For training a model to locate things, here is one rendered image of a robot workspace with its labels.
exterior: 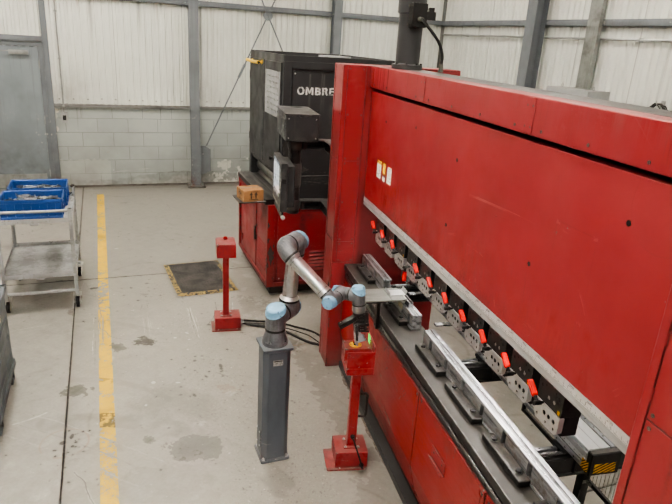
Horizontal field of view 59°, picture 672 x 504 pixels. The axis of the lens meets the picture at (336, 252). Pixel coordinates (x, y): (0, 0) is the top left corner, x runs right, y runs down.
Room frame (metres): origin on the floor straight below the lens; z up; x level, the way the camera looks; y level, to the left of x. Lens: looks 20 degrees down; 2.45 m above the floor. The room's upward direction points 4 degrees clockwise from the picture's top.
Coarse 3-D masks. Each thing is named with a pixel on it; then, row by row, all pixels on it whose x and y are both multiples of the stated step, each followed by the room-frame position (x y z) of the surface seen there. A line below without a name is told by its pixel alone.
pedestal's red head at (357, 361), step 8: (344, 344) 3.08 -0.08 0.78; (368, 344) 3.10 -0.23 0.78; (344, 352) 3.03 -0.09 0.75; (352, 352) 2.94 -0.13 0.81; (360, 352) 2.94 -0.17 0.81; (368, 352) 2.95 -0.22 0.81; (344, 360) 3.03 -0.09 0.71; (352, 360) 2.94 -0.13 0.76; (360, 360) 2.94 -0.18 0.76; (368, 360) 2.95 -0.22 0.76; (344, 368) 3.00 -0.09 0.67; (352, 368) 2.94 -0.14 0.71; (360, 368) 2.94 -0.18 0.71; (368, 368) 2.95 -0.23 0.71
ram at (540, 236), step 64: (384, 128) 3.87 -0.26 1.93; (448, 128) 2.94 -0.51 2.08; (384, 192) 3.76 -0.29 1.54; (448, 192) 2.85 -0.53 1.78; (512, 192) 2.30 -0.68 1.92; (576, 192) 1.92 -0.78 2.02; (640, 192) 1.66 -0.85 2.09; (448, 256) 2.76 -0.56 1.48; (512, 256) 2.22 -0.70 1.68; (576, 256) 1.86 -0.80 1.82; (640, 256) 1.60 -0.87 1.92; (512, 320) 2.15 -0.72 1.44; (576, 320) 1.80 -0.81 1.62; (640, 320) 1.55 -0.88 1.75; (576, 384) 1.73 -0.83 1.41; (640, 384) 1.49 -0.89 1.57
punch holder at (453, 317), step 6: (450, 294) 2.68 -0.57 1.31; (456, 294) 2.62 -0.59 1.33; (450, 300) 2.67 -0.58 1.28; (456, 300) 2.62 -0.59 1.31; (462, 300) 2.56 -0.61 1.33; (450, 306) 2.67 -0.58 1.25; (456, 306) 2.61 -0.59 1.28; (462, 306) 2.55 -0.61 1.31; (468, 306) 2.55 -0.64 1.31; (450, 312) 2.65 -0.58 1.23; (456, 312) 2.60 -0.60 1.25; (450, 318) 2.64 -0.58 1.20; (456, 318) 2.58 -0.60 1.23; (456, 324) 2.58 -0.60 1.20; (462, 324) 2.54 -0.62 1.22; (462, 330) 2.56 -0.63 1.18
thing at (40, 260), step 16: (0, 224) 4.67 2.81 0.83; (32, 224) 4.76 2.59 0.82; (16, 240) 5.49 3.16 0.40; (64, 240) 5.65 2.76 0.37; (0, 256) 4.66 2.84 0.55; (16, 256) 5.23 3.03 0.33; (32, 256) 5.26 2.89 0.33; (48, 256) 5.29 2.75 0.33; (64, 256) 5.31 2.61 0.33; (80, 256) 5.68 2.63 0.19; (0, 272) 4.65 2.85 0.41; (16, 272) 4.85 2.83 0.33; (32, 272) 4.88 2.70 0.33; (48, 272) 4.90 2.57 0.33; (64, 272) 4.84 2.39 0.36; (80, 272) 5.58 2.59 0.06
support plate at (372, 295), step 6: (384, 288) 3.43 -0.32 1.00; (390, 288) 3.44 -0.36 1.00; (396, 288) 3.45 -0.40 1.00; (366, 294) 3.32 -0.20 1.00; (372, 294) 3.33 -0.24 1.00; (378, 294) 3.33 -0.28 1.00; (384, 294) 3.34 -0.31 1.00; (366, 300) 3.23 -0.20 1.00; (372, 300) 3.24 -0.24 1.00; (378, 300) 3.24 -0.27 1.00; (384, 300) 3.25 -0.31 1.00; (390, 300) 3.26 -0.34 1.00; (396, 300) 3.27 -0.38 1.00; (402, 300) 3.28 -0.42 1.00
